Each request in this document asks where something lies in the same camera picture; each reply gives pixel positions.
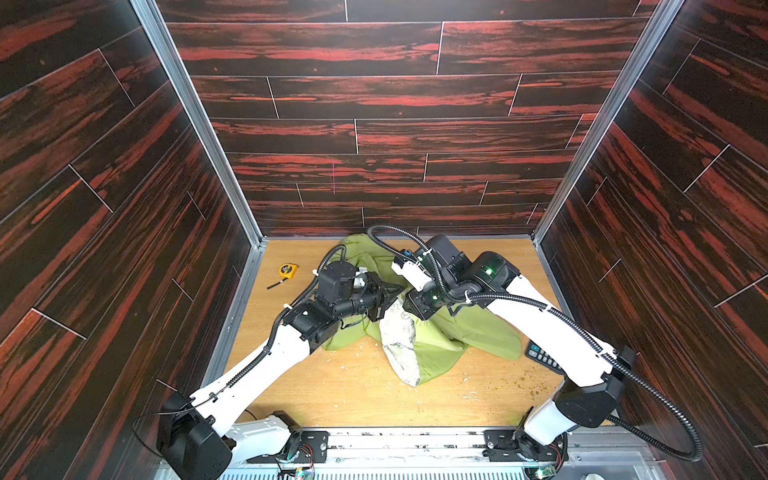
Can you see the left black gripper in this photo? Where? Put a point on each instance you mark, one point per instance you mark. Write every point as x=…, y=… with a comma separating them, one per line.
x=383, y=297

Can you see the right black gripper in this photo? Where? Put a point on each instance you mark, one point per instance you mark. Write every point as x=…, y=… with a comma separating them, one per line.
x=417, y=306

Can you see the green Snoopy zip jacket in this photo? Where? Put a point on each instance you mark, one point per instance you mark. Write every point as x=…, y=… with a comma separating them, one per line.
x=420, y=351

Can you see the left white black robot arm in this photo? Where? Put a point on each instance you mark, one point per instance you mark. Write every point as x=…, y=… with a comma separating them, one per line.
x=200, y=436

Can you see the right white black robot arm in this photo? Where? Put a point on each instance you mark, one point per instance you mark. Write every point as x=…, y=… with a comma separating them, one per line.
x=440, y=275

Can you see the yellow tape measure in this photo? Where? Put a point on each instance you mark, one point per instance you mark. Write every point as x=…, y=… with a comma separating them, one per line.
x=286, y=272

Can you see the dark grey calculator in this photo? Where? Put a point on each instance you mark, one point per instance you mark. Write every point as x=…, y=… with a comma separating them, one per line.
x=539, y=356

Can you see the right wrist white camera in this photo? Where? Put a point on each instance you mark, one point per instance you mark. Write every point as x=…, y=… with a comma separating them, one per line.
x=412, y=272

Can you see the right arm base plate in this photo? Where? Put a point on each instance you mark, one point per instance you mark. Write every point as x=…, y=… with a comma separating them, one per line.
x=505, y=445

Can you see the aluminium front rail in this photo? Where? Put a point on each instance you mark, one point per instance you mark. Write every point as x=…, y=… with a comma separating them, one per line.
x=457, y=453

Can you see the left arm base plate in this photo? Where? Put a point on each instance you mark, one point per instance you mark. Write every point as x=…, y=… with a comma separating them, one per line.
x=305, y=447

